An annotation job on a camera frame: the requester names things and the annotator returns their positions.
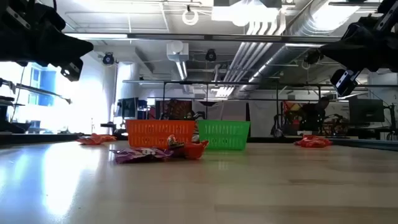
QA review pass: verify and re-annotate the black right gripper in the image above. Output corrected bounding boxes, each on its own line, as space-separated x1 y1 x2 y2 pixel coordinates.
319 0 398 97

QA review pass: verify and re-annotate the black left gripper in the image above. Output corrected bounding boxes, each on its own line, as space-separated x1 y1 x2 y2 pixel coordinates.
0 0 94 82

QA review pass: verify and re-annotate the orange Reese's candy pack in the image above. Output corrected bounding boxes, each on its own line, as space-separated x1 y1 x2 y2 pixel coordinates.
167 134 210 161
76 133 118 146
294 134 333 149

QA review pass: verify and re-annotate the purple Skittles candy pack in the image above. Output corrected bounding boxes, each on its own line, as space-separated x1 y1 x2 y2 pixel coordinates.
112 147 174 165

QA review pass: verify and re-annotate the black computer monitor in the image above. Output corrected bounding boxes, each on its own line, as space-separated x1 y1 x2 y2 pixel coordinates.
348 98 386 124
120 97 139 118

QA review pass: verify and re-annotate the person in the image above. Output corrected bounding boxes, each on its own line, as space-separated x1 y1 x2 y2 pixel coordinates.
300 96 330 133

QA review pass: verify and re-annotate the white ceiling unit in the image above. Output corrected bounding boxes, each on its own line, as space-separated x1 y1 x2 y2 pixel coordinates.
166 40 190 63

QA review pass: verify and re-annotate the orange plastic basket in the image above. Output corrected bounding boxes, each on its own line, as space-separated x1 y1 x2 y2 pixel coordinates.
126 119 197 149

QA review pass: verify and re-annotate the green plastic basket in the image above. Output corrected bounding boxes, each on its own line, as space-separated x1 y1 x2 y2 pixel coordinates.
197 119 251 151

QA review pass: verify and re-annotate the silver ceiling vent duct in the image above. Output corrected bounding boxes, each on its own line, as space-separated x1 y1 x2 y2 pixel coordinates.
239 0 361 94

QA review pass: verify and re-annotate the white coiled ceiling cable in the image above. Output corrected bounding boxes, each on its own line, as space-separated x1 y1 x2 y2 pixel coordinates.
182 8 200 26

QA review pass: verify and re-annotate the black overhead frame bar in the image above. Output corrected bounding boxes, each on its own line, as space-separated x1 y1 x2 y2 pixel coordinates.
63 32 343 44

